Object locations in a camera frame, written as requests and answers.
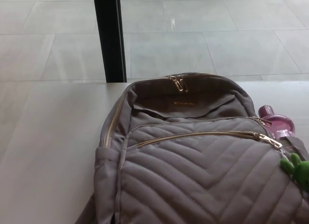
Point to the pink transparent water bottle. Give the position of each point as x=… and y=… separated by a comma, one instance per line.
x=281, y=123

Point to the black window frame post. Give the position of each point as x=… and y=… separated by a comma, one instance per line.
x=109, y=35

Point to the grey quilted backpack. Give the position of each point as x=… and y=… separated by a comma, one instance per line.
x=193, y=175

